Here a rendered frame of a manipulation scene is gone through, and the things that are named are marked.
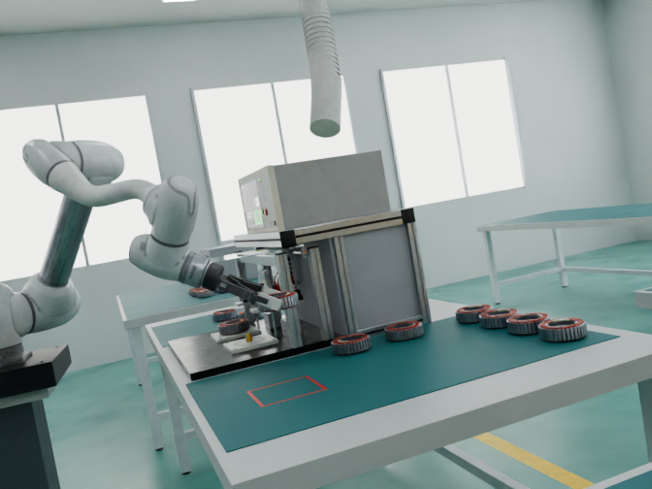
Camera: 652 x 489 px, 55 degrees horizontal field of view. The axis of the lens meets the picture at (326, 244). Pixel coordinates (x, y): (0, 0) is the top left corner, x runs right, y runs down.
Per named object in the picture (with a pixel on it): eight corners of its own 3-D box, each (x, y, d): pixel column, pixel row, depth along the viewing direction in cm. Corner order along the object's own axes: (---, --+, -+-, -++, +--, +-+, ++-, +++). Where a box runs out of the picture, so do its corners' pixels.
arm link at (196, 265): (176, 284, 167) (197, 292, 167) (187, 252, 166) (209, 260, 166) (184, 280, 176) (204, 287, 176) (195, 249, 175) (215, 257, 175)
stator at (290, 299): (255, 314, 166) (253, 301, 166) (261, 308, 177) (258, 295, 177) (298, 308, 166) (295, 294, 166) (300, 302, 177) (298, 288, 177)
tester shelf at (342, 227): (281, 247, 183) (278, 232, 183) (235, 246, 248) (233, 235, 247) (415, 221, 198) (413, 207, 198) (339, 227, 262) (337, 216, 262)
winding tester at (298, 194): (277, 231, 194) (266, 165, 193) (247, 234, 235) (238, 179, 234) (391, 211, 207) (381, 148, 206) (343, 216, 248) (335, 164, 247)
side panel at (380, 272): (351, 342, 191) (333, 237, 189) (347, 341, 193) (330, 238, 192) (432, 322, 200) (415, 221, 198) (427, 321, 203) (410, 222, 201)
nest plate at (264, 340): (232, 354, 193) (231, 350, 193) (223, 346, 207) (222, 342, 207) (278, 342, 198) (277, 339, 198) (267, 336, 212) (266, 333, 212)
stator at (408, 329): (379, 342, 183) (376, 330, 183) (396, 333, 193) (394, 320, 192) (414, 342, 177) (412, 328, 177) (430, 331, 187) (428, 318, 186)
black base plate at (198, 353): (191, 381, 177) (189, 374, 177) (168, 346, 237) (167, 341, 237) (345, 342, 192) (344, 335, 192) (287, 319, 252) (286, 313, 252)
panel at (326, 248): (344, 336, 191) (328, 238, 189) (285, 313, 253) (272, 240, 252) (348, 335, 191) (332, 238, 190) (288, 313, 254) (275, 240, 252)
